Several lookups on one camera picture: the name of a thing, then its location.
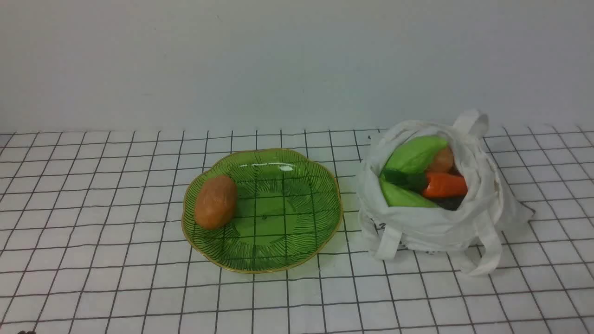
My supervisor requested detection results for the light green vegetable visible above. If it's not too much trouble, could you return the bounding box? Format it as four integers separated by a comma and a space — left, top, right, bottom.
379, 179, 438, 208
383, 136, 448, 174

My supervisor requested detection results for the brown potato in bag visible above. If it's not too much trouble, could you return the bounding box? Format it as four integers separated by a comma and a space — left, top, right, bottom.
425, 146, 454, 173

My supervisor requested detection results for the white cloth tote bag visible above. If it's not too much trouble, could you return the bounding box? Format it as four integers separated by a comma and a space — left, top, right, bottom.
357, 109, 533, 276

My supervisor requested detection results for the green glass leaf plate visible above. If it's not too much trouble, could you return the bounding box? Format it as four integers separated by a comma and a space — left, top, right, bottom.
181, 148, 343, 273

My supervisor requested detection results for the orange carrot with green top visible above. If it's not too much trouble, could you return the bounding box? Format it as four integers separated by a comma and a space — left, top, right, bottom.
381, 170, 468, 199

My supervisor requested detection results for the dark purple eggplant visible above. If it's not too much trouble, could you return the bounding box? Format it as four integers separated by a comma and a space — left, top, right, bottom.
430, 196, 465, 211

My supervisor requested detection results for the checkered white tablecloth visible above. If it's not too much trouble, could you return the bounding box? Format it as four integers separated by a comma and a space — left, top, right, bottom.
0, 125, 594, 334

